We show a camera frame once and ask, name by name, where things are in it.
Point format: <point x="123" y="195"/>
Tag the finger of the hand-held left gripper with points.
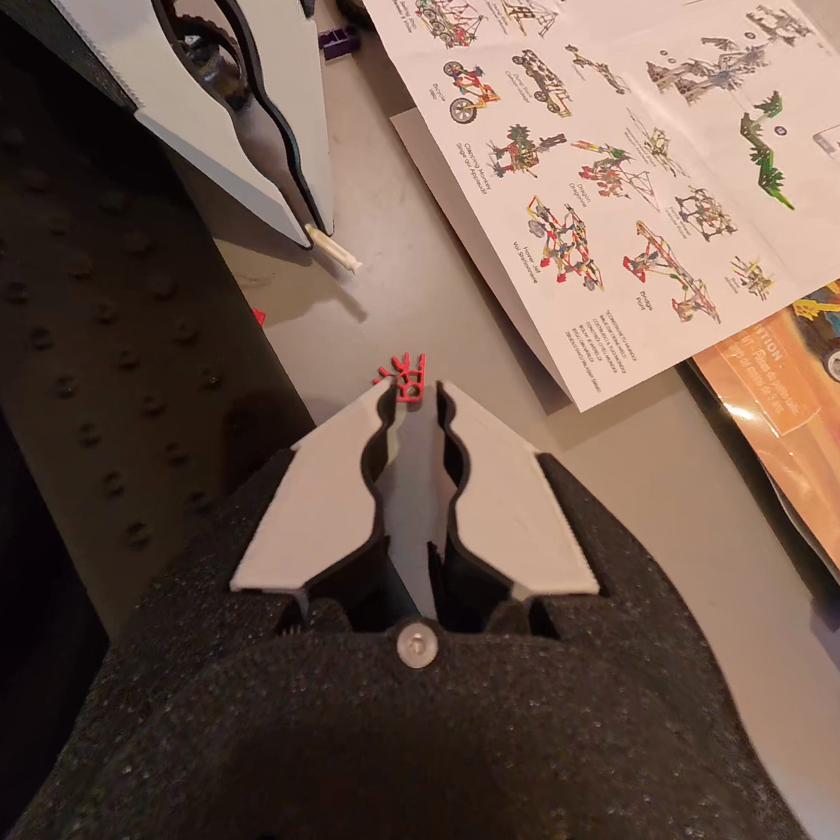
<point x="190" y="124"/>
<point x="298" y="79"/>

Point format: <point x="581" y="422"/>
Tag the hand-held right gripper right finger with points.
<point x="518" y="512"/>

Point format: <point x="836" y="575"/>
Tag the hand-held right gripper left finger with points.
<point x="315" y="512"/>

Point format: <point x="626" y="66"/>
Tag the red toy connector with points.
<point x="408" y="387"/>

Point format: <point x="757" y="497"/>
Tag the white toy rod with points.
<point x="331" y="248"/>

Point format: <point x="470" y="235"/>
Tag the purple toy connector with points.
<point x="338" y="44"/>

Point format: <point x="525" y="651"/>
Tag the black dimpled office chair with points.
<point x="98" y="328"/>

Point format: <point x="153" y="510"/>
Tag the orange printed toy packaging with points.
<point x="787" y="407"/>

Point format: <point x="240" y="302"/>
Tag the white printed instruction leaflet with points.
<point x="590" y="164"/>

